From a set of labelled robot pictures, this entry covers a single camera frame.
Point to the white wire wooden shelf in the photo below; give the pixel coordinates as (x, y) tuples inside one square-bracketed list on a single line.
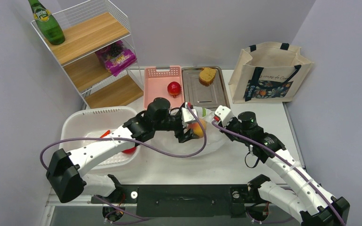
[(88, 27)]

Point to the white plastic grocery bag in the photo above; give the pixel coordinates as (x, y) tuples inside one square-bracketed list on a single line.
[(167, 142)]

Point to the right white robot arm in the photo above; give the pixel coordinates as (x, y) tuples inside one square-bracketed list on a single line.
[(306, 200)]

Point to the orange peach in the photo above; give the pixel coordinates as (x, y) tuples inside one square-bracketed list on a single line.
[(197, 129)]

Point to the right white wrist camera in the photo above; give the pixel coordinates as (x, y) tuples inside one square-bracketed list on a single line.
[(223, 115)]

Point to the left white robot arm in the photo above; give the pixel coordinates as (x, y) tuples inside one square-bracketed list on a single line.
[(68, 171)]

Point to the pink plastic basket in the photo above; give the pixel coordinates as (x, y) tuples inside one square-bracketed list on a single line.
[(156, 81)]

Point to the green glass bottle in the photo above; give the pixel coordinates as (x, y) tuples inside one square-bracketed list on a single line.
[(47, 23)]

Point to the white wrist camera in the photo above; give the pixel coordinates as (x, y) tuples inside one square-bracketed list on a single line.
[(223, 115), (189, 115)]

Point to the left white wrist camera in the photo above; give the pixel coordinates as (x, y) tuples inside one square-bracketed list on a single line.
[(189, 115)]

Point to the red pomegranate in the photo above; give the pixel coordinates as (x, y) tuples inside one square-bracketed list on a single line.
[(174, 89)]

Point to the stainless steel tray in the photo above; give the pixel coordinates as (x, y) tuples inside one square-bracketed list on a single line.
[(198, 94)]

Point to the beige canvas tote bag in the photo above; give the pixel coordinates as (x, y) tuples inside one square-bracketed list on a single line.
[(268, 72)]

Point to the red chili pepper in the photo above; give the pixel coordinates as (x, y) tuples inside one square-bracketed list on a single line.
[(105, 134)]

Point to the red tomato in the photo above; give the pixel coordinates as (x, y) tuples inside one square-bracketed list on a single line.
[(129, 151)]

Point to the purple snack packet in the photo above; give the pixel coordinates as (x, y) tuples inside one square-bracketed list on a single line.
[(116, 57)]

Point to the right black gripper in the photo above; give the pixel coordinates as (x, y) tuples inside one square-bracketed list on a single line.
[(234, 120)]

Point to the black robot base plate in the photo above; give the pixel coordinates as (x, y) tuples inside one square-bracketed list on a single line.
[(154, 201)]

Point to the brown bread slice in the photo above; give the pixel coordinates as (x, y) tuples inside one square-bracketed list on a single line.
[(207, 76)]

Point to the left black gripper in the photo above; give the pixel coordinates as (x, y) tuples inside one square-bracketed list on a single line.
[(187, 133)]

